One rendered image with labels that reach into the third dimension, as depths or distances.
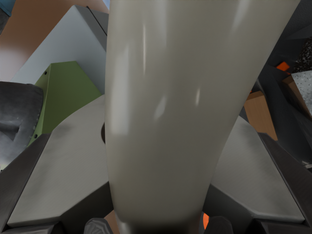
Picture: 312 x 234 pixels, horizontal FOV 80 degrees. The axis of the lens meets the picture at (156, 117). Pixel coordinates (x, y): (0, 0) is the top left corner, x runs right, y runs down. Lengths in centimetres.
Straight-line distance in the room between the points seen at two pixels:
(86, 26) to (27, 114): 28
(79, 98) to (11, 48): 173
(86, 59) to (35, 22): 140
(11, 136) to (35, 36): 157
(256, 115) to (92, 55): 99
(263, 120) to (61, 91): 110
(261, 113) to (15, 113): 116
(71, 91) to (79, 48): 14
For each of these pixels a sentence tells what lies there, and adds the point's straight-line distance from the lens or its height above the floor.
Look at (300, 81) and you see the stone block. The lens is 76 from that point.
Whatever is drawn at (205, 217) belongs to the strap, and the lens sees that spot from 192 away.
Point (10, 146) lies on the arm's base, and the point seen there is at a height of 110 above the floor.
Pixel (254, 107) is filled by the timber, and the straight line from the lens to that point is 125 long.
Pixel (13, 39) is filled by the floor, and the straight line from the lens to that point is 217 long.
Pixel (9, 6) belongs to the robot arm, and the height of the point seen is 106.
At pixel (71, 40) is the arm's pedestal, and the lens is 61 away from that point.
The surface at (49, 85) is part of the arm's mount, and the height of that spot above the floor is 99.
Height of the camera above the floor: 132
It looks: 63 degrees down
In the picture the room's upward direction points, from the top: 138 degrees counter-clockwise
